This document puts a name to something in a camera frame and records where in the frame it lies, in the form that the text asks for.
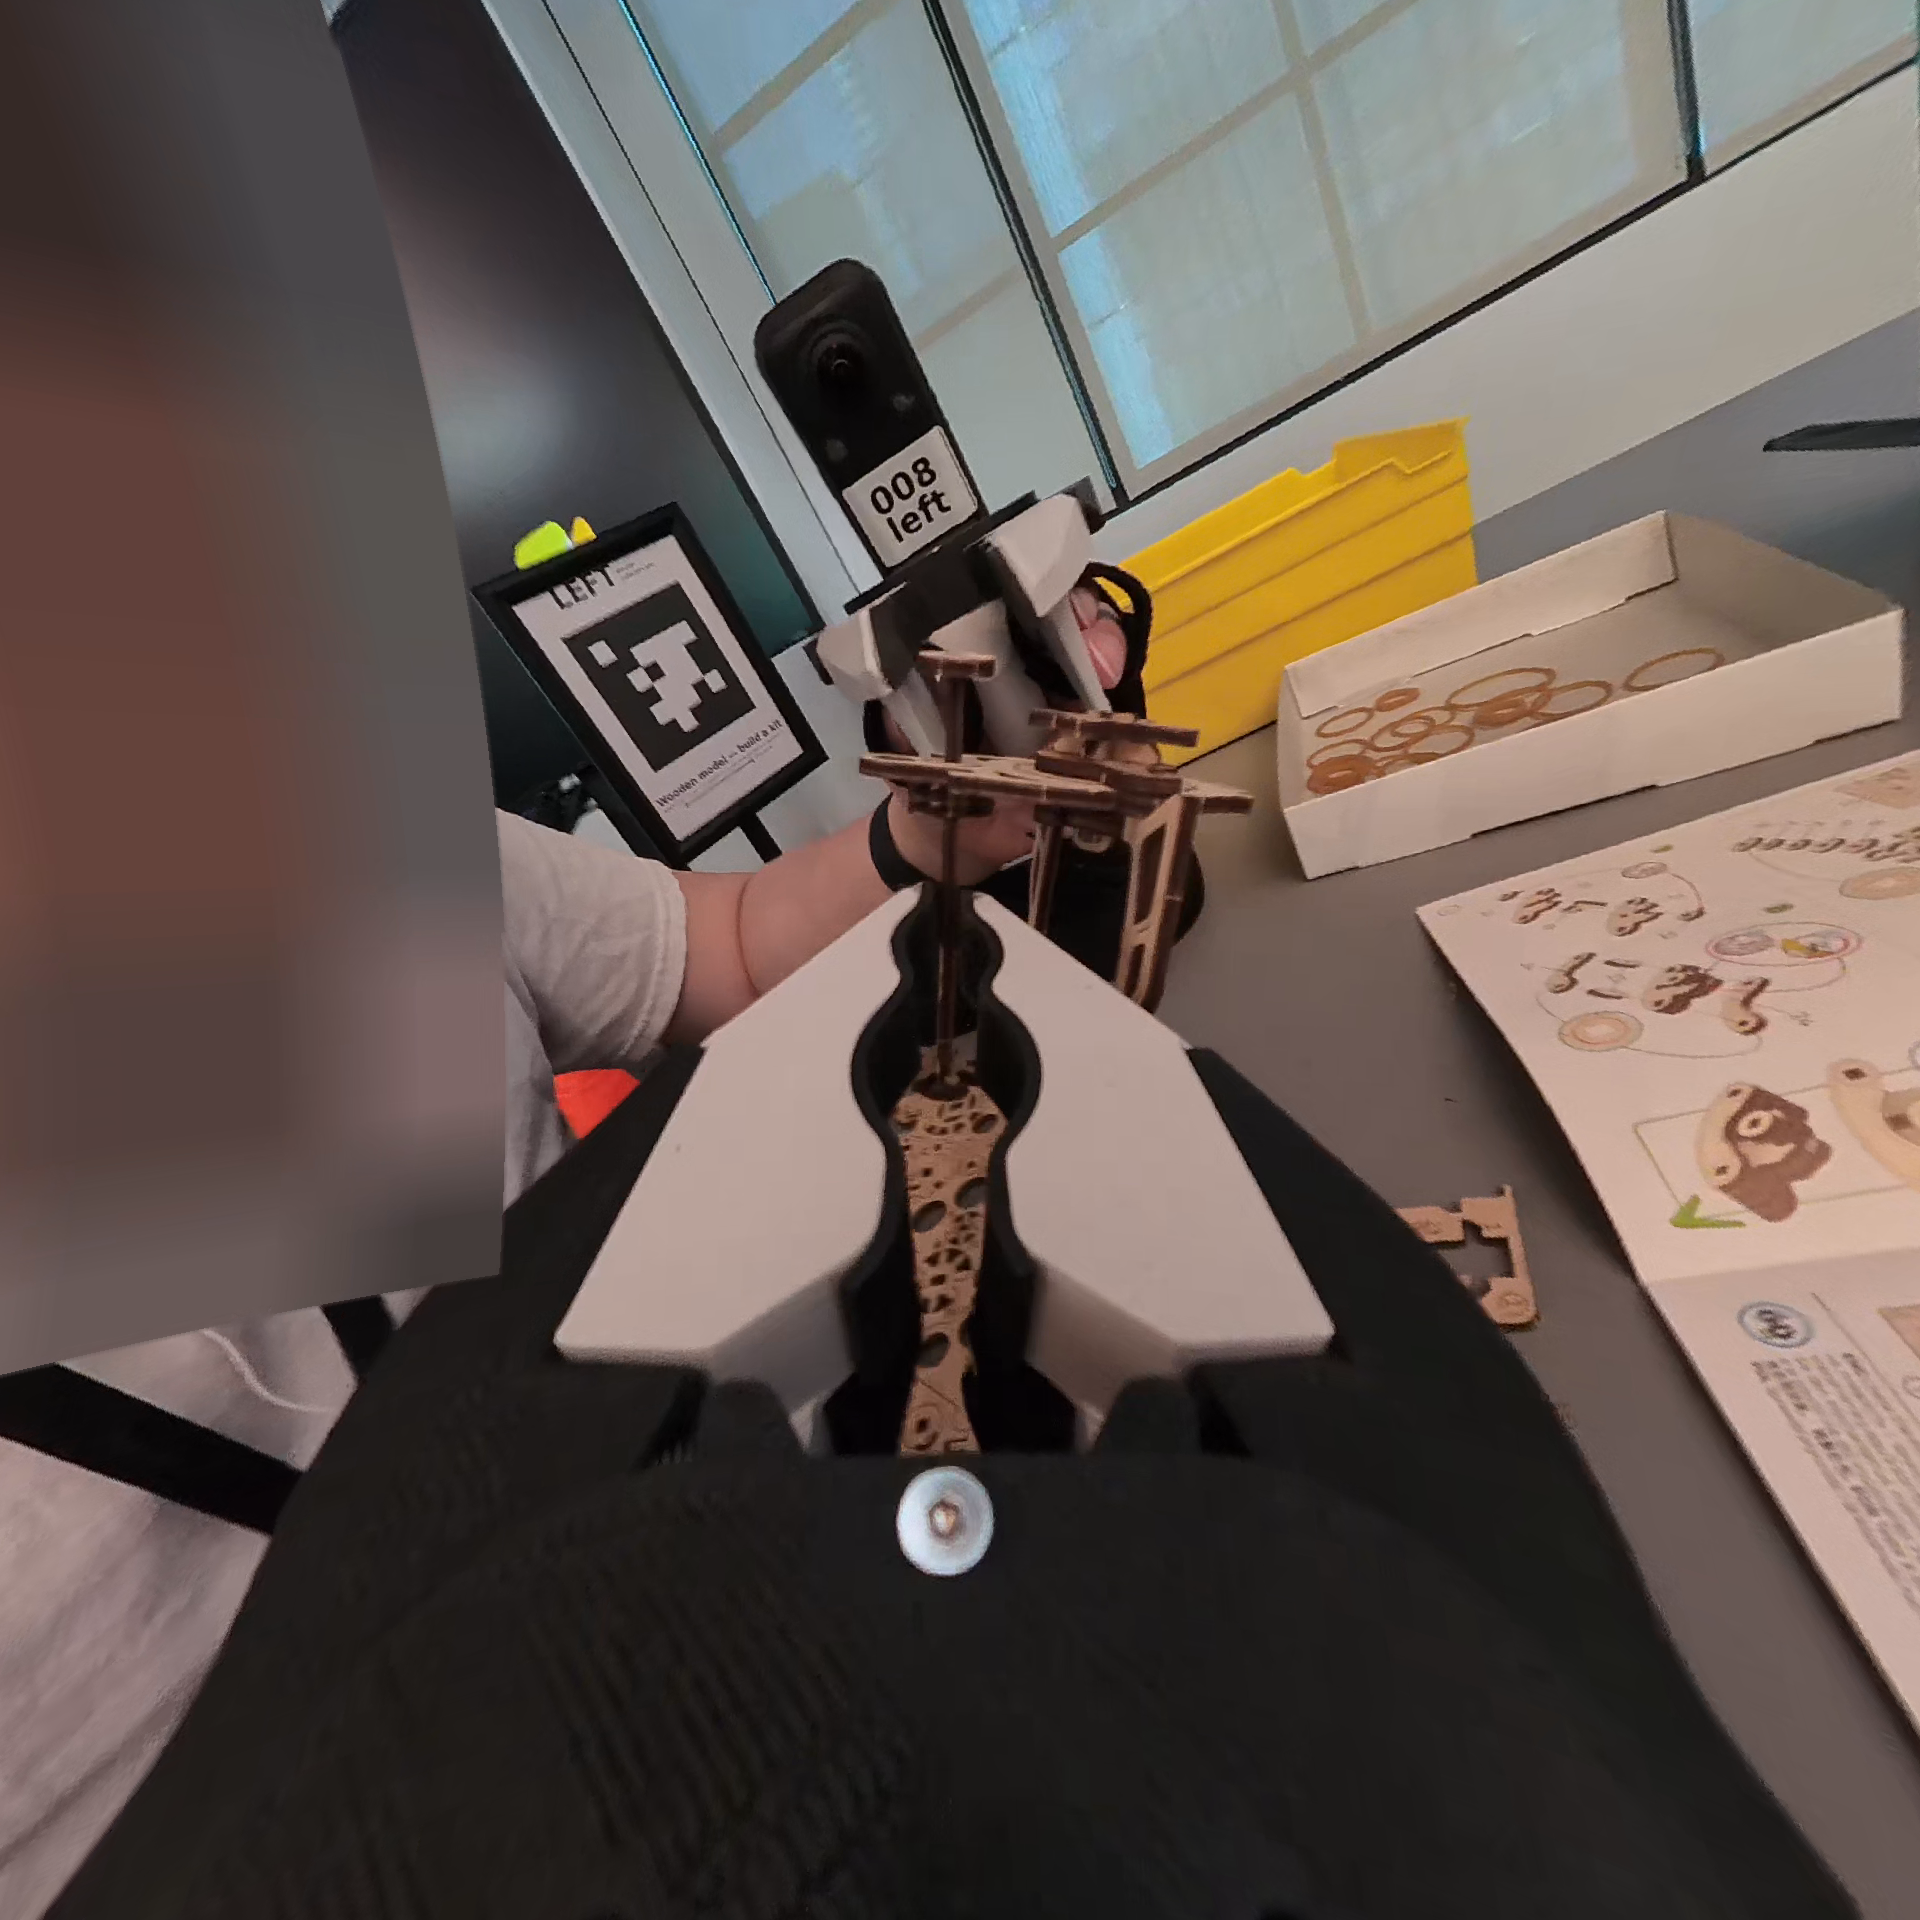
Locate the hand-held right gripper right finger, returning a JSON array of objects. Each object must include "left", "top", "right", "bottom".
[{"left": 961, "top": 886, "right": 1337, "bottom": 1453}]

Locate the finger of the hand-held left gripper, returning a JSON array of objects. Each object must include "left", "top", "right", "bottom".
[
  {"left": 977, "top": 496, "right": 1119, "bottom": 719},
  {"left": 813, "top": 607, "right": 940, "bottom": 752}
]

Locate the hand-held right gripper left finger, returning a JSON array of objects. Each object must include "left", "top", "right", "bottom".
[{"left": 555, "top": 885, "right": 921, "bottom": 1453}]

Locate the wooden model assembly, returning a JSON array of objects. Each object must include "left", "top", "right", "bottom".
[{"left": 857, "top": 647, "right": 1254, "bottom": 1087}]

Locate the person's left forearm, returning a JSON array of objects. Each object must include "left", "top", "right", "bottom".
[{"left": 661, "top": 815, "right": 902, "bottom": 1052}]

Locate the person's left hand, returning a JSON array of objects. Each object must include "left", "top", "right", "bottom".
[{"left": 867, "top": 599, "right": 1133, "bottom": 889}]

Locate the black framed marker sign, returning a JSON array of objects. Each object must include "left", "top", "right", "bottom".
[{"left": 469, "top": 506, "right": 829, "bottom": 873}]

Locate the large laser-cut wooden part sheet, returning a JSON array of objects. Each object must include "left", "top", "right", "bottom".
[{"left": 897, "top": 1084, "right": 1010, "bottom": 1453}]

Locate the yellow plastic bin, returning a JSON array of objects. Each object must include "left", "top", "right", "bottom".
[{"left": 1117, "top": 415, "right": 1478, "bottom": 752}]

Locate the small wooden sheet offcut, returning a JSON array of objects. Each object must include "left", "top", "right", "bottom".
[{"left": 1395, "top": 1183, "right": 1543, "bottom": 1333}]

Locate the pile of rubber bands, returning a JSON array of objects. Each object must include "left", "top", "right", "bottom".
[{"left": 1303, "top": 644, "right": 1731, "bottom": 797}]

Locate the white cardboard box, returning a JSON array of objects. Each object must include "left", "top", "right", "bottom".
[{"left": 1276, "top": 509, "right": 1907, "bottom": 881}]

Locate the large window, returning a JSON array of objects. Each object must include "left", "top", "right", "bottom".
[{"left": 622, "top": 0, "right": 1920, "bottom": 504}]

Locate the illustrated instruction booklet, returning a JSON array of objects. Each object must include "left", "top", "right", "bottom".
[{"left": 1417, "top": 749, "right": 1920, "bottom": 1734}]

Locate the black strap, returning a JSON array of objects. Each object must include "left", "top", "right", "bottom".
[{"left": 0, "top": 1289, "right": 404, "bottom": 1537}]

